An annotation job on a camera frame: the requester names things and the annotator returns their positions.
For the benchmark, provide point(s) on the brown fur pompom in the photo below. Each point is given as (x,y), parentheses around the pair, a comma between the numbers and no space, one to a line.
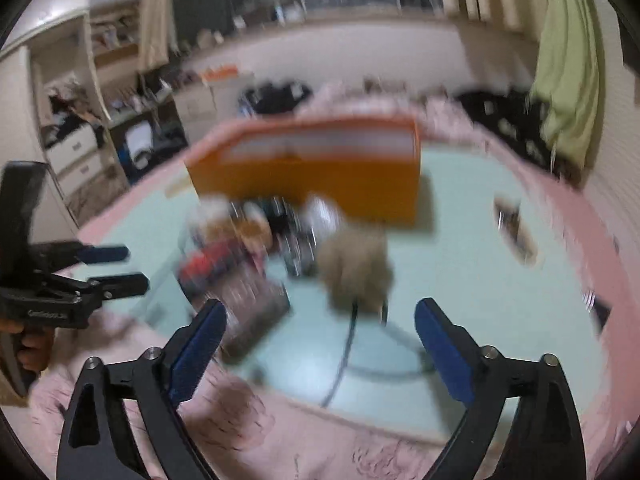
(355,270)

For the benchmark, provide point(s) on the light green hanging garment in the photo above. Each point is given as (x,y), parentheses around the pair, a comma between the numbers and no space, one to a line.
(567,60)

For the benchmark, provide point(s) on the white shelf unit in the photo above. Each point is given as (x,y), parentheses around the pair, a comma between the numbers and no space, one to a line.
(75,110)

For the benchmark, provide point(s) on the light green cartoon desktop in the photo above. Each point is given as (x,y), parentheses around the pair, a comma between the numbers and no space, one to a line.
(450,280)

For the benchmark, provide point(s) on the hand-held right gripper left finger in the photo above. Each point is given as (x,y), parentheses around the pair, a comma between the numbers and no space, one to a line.
(197,355)

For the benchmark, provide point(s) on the white drawer cabinet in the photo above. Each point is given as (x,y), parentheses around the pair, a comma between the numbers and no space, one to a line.
(212,102)

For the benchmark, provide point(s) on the pink floral blanket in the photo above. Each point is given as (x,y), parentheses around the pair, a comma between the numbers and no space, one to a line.
(280,435)

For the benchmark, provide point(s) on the cream curtain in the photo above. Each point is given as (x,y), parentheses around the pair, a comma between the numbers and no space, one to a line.
(156,15)

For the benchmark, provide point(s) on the orange cardboard box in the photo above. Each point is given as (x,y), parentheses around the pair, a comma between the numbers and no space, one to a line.
(310,180)

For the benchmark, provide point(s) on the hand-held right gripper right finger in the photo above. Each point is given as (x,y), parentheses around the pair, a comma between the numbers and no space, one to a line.
(445,355)

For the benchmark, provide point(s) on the white slippers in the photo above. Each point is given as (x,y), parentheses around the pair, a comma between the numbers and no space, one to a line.
(139,146)

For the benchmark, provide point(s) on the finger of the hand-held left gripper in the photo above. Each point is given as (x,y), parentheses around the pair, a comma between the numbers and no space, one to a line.
(100,254)
(122,285)

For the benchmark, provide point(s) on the brown card box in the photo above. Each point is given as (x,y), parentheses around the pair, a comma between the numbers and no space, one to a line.
(255,315)

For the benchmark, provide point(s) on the black model car chassis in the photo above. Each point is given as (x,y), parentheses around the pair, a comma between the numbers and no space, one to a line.
(296,240)

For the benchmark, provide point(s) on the smartphone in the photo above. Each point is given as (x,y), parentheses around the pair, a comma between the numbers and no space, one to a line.
(597,310)

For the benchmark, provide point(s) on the black and white clothes pile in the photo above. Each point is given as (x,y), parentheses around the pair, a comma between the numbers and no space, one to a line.
(275,96)

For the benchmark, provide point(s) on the small orange box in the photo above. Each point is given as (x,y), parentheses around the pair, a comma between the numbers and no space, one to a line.
(220,73)

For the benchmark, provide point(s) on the foil wrappers in desktop slot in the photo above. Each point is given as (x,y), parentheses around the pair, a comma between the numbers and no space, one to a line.
(515,225)

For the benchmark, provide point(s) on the person's left hand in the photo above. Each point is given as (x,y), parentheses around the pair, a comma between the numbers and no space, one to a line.
(36,352)

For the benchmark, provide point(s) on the large black clothes pile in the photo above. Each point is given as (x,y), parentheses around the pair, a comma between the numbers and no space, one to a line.
(505,120)

